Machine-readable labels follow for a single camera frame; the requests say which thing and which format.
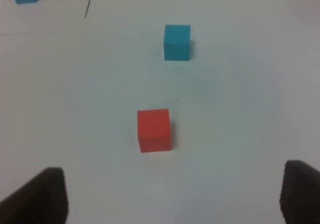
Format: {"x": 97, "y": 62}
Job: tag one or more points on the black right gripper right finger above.
{"x": 300, "y": 193}

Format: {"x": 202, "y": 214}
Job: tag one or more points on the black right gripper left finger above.
{"x": 42, "y": 200}

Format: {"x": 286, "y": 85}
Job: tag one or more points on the red cube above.
{"x": 154, "y": 130}

